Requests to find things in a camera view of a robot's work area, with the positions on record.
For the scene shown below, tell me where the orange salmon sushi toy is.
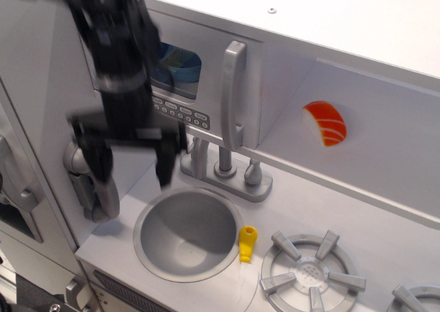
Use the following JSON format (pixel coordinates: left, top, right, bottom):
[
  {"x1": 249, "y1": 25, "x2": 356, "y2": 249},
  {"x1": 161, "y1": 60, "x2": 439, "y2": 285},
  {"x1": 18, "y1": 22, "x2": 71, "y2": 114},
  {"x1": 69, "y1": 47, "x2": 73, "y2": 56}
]
[{"x1": 302, "y1": 100, "x2": 347, "y2": 147}]

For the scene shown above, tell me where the white toy kitchen cabinet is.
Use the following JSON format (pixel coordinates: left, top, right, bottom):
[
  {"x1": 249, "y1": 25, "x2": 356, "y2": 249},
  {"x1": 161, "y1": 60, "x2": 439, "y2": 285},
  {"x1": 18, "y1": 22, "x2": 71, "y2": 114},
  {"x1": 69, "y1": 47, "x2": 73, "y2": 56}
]
[{"x1": 1, "y1": 0, "x2": 439, "y2": 311}]

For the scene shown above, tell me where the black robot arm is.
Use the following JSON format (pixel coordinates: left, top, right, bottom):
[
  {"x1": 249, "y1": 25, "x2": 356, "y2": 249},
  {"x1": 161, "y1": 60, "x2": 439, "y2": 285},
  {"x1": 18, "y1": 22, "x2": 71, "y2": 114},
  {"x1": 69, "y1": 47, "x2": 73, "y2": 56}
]
[{"x1": 62, "y1": 0, "x2": 187, "y2": 186}]

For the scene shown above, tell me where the grey toy faucet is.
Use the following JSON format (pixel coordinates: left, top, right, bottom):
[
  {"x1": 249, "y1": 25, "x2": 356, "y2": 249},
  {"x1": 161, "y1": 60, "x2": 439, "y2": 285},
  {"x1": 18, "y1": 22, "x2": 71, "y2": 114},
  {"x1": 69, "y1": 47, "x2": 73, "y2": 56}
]
[{"x1": 180, "y1": 137, "x2": 273, "y2": 203}]

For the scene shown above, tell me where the white toy microwave door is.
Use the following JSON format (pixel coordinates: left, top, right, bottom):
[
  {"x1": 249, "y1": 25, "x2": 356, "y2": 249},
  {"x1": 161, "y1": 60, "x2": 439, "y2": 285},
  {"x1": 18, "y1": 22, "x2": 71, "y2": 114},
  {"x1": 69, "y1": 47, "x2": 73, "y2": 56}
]
[{"x1": 151, "y1": 11, "x2": 263, "y2": 151}]

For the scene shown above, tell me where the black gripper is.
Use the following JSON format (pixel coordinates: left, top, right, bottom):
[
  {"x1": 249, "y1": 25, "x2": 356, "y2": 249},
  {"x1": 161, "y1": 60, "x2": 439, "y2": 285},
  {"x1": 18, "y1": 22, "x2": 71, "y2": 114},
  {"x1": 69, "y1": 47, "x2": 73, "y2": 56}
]
[{"x1": 68, "y1": 85, "x2": 187, "y2": 188}]

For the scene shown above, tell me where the grey toy sink basin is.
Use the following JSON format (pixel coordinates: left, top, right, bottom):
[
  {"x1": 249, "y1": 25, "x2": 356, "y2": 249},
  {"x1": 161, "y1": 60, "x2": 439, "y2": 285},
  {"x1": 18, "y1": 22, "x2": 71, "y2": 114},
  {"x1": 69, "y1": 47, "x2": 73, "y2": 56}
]
[{"x1": 133, "y1": 187, "x2": 243, "y2": 283}]

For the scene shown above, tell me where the grey toy stove burner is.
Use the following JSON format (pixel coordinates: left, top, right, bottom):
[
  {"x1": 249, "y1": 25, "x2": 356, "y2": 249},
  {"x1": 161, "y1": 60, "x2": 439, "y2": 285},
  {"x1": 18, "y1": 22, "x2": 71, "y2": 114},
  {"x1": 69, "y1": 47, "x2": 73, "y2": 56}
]
[{"x1": 260, "y1": 230, "x2": 366, "y2": 311}]

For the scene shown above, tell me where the yellow handled toy knife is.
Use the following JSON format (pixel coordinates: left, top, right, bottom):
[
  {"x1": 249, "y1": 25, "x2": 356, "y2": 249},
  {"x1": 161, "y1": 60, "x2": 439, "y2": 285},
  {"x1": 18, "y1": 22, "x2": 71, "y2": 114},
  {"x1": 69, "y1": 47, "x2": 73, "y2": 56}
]
[{"x1": 234, "y1": 225, "x2": 259, "y2": 311}]

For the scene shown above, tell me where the blue plastic bowl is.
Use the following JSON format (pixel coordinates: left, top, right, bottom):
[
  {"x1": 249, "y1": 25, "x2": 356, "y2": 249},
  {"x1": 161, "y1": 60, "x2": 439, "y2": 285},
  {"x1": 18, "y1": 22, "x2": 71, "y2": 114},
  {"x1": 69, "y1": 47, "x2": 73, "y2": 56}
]
[{"x1": 156, "y1": 43, "x2": 201, "y2": 83}]

